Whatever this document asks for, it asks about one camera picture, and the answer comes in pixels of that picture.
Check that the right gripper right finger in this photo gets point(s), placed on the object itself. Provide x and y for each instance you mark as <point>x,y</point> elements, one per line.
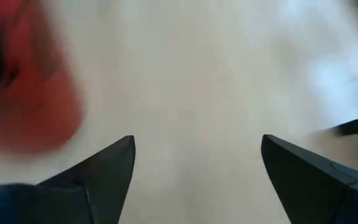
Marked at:
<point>306,186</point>

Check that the red beverage can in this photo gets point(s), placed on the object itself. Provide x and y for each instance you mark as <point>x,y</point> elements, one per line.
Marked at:
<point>26,93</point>

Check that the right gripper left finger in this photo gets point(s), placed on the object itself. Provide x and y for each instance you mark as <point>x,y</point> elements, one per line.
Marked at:
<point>98,186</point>

